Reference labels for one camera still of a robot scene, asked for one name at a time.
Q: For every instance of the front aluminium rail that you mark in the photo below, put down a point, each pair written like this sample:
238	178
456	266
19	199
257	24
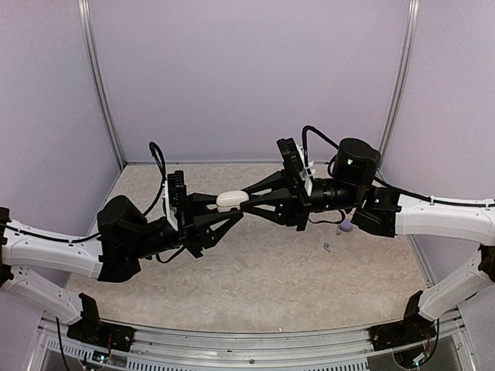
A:
155	348

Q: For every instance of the white earbud charging case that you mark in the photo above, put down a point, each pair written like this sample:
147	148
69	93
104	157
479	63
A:
226	201

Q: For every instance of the aluminium frame post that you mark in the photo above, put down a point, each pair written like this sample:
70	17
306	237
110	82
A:
90	46
400	82

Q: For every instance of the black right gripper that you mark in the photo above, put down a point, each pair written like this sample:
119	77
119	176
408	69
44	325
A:
288	195

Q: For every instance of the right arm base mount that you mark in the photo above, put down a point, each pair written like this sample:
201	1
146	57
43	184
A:
411	328

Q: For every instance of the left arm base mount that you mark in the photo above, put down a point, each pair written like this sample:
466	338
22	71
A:
90	329

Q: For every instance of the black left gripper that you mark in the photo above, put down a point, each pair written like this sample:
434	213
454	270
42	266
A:
194	229

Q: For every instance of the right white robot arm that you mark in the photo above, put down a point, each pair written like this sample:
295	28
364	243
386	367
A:
387	212

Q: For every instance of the right aluminium frame post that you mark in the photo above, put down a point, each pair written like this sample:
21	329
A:
400	82

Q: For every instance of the purple round earbud case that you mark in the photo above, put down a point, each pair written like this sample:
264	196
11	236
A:
344	226

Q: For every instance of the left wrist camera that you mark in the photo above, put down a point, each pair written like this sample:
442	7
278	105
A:
174	199

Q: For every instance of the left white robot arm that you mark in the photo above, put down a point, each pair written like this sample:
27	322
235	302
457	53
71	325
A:
125	237

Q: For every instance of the left aluminium frame post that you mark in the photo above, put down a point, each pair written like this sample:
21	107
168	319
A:
90	46

